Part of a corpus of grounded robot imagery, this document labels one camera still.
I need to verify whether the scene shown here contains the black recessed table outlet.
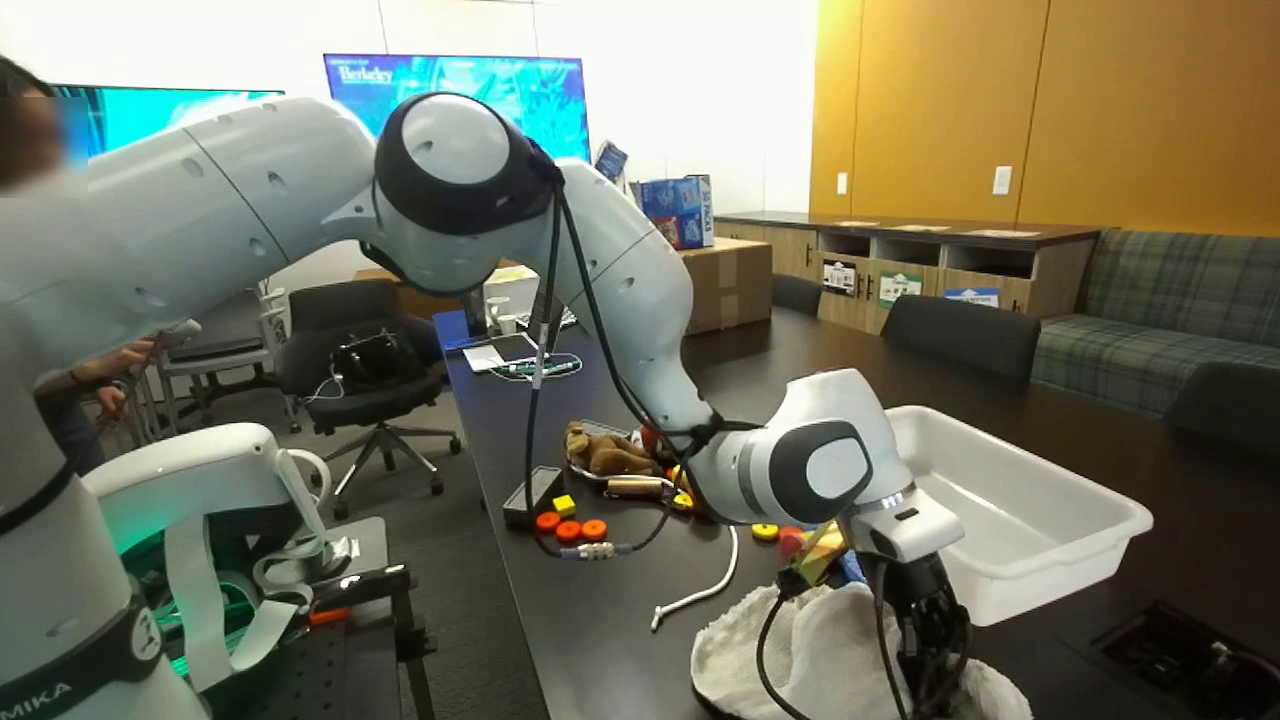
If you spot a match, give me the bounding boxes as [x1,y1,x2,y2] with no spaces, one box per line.
[1095,602,1280,720]

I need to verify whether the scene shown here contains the black office chair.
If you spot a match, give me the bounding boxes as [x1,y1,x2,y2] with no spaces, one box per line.
[277,277,462,523]

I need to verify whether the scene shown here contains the wooden low cabinet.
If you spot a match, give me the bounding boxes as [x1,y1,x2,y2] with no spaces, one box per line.
[717,213,1102,340]

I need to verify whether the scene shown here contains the small blue tag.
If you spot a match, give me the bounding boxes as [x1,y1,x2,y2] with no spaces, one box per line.
[593,134,631,185]

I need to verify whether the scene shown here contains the small black stand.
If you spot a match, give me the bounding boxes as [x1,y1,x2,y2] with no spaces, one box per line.
[488,297,593,394]

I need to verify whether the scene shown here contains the large computer monitor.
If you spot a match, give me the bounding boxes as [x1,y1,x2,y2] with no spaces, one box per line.
[52,79,289,173]

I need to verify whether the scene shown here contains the white cord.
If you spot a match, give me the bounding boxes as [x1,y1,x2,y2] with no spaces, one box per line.
[648,518,743,635]

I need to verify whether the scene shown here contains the white plastic storage box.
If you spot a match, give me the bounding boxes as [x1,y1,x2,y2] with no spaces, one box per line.
[880,401,1159,631]

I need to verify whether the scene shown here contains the wall mounted TV screen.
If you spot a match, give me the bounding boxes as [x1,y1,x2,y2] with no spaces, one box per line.
[320,49,597,168]

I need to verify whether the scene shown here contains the person in dark clothes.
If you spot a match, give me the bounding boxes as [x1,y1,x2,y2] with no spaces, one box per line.
[0,53,166,471]

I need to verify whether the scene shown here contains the grey office chair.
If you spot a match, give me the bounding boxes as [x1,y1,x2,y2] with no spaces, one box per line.
[155,293,270,409]

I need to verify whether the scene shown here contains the person bare hand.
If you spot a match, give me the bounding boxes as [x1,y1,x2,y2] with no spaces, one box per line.
[69,331,166,393]

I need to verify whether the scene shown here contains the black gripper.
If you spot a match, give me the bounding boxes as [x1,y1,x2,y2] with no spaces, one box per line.
[871,553,974,716]

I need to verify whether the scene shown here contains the white terry towel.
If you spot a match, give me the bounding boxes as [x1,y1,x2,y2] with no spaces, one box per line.
[689,574,1041,720]

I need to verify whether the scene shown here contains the black chair back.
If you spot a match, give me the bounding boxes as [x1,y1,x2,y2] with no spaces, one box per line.
[880,293,1043,393]
[1162,354,1280,463]

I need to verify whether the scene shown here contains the wrist mounted camera box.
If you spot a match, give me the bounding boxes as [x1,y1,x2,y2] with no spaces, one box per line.
[849,487,968,564]

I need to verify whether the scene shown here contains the brown plush toy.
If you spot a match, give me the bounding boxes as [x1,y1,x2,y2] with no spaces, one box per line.
[562,419,665,484]

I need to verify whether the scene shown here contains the brown cardboard box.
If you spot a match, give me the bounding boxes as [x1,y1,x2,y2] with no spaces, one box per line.
[677,235,781,340]

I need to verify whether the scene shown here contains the green plaid couch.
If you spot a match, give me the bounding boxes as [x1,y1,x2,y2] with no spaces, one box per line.
[1031,228,1280,456]

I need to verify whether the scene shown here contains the blue printed box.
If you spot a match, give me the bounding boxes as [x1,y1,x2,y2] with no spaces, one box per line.
[631,173,717,256]

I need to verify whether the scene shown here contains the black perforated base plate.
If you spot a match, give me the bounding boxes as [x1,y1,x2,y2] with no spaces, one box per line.
[233,510,437,720]

